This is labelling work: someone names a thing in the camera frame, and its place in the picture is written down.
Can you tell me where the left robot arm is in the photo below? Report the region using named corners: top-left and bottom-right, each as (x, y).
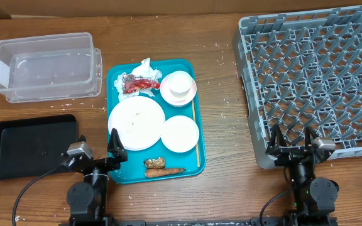
top-left (65, 128), bottom-right (128, 226)

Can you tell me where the clear plastic storage bin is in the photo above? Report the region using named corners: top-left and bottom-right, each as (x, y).
top-left (0, 32), bottom-right (102, 103)

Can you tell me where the wooden chopstick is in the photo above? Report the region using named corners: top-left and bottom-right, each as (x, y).
top-left (192, 100), bottom-right (200, 168)

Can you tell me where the black rectangular tray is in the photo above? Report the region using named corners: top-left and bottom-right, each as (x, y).
top-left (0, 114), bottom-right (78, 180)

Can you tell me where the large white plate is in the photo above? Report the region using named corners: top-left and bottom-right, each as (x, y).
top-left (107, 96), bottom-right (166, 151)

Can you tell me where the small white bowl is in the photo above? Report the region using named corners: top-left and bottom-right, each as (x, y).
top-left (160, 116), bottom-right (195, 153)

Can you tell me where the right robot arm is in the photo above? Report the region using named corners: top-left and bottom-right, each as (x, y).
top-left (259, 124), bottom-right (339, 226)

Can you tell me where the crumpled white tissue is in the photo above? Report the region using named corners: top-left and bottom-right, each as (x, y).
top-left (114, 58), bottom-right (162, 102)

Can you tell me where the grey dishwasher rack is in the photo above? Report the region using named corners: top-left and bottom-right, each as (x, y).
top-left (233, 5), bottom-right (362, 169)

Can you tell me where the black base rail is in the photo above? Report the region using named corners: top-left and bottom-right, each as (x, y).
top-left (58, 216), bottom-right (339, 226)

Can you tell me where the brown food scrap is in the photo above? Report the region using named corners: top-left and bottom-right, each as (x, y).
top-left (143, 157), bottom-right (166, 170)

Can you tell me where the white cup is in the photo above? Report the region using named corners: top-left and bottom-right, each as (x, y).
top-left (168, 70), bottom-right (192, 97)

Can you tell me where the red snack wrapper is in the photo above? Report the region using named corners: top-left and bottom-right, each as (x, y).
top-left (123, 74), bottom-right (160, 94)

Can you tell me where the teal serving tray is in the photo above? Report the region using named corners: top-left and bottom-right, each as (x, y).
top-left (106, 59), bottom-right (206, 185)

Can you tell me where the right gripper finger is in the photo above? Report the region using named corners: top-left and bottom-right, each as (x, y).
top-left (304, 126), bottom-right (318, 149)
top-left (268, 124), bottom-right (285, 151)

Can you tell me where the carrot piece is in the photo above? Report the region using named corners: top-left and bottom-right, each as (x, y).
top-left (145, 168), bottom-right (186, 178)

